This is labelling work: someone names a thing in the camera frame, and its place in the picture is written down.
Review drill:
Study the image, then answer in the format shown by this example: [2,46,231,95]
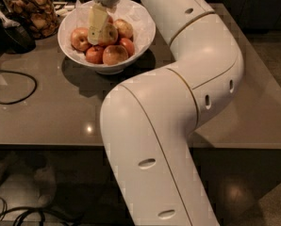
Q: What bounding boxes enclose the red front left apple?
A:
[85,45,104,64]

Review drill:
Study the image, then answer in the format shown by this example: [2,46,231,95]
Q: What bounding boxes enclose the white ceramic bowl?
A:
[58,0,157,76]

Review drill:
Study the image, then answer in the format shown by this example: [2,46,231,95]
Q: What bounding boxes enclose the black appliance on counter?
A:
[0,0,36,56]

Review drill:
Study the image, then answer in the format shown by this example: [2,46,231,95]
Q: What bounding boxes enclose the yellow-red apple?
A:
[113,19,133,39]
[98,23,118,46]

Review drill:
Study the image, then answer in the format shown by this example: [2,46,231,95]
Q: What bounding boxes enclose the white shoe under table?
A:
[34,165,57,207]

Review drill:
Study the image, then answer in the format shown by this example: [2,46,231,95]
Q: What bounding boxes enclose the black cable on table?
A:
[0,69,39,105]

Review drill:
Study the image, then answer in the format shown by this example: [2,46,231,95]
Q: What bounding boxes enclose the yellow-orange front apple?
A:
[103,45,128,65]

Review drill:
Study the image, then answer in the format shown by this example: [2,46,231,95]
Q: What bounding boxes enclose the black cables on floor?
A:
[0,195,82,226]

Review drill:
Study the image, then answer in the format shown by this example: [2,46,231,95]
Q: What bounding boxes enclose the red-yellow left apple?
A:
[71,27,91,52]

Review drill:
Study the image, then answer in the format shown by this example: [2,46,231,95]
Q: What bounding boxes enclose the red apple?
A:
[85,45,104,64]
[119,38,135,57]

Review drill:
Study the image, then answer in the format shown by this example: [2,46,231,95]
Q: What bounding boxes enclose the glass jar of dried chips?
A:
[4,0,59,40]

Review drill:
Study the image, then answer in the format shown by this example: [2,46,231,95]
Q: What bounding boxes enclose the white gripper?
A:
[88,0,120,45]

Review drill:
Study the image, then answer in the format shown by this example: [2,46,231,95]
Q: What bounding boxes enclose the red right apple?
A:
[119,38,135,57]

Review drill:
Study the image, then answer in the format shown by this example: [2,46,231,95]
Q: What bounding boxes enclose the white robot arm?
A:
[100,0,244,226]

